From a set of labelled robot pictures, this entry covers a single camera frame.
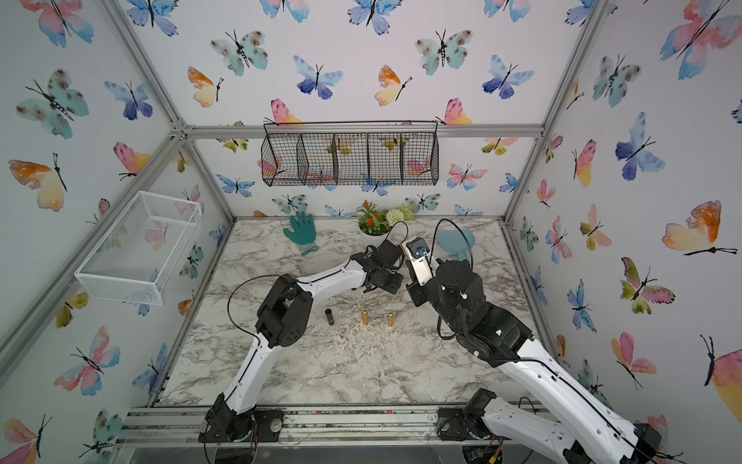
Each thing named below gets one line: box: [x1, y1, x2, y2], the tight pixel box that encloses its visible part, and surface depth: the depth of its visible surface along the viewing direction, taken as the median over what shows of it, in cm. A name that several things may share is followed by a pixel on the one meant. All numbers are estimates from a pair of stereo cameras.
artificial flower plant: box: [355, 199, 416, 247], surface depth 101 cm
